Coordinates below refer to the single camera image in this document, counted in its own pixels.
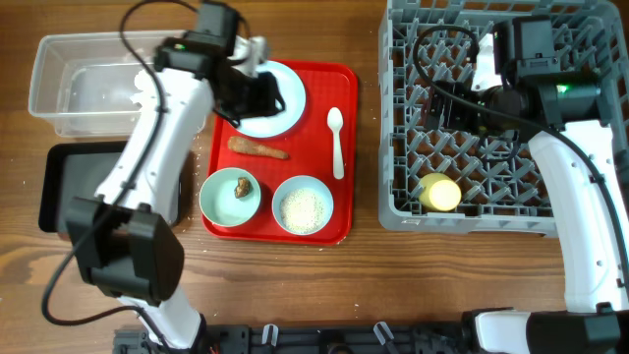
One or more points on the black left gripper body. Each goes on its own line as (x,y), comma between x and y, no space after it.
(246,97)

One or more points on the light blue round plate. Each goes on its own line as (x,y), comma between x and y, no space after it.
(292,91)

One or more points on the white cooked rice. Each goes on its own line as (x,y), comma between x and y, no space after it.
(303,211)

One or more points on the white tissue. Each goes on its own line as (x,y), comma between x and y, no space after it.
(140,88)

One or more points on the white plastic spoon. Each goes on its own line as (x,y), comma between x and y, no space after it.
(335,124)

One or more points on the brown sweet potato piece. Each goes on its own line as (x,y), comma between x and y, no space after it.
(248,147)

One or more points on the light blue grey bowl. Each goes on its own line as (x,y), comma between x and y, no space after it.
(302,182)

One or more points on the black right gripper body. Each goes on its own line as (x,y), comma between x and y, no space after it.
(460,119)

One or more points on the yellow plastic cup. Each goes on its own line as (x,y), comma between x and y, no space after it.
(439,192)

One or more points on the clear plastic bin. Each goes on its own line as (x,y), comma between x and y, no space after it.
(81,83)

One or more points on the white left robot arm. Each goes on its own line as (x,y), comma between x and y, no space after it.
(121,240)

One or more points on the red plastic tray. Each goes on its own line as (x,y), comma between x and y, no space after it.
(288,178)

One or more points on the grey plastic dishwasher rack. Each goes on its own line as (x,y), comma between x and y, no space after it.
(502,189)

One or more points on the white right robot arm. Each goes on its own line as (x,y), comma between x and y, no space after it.
(564,119)

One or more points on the mint green bowl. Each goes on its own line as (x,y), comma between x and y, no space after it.
(217,199)

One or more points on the brown food scrap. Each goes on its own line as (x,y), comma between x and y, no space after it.
(243,188)

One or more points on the black waste tray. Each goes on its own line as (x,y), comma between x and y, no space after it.
(73,170)

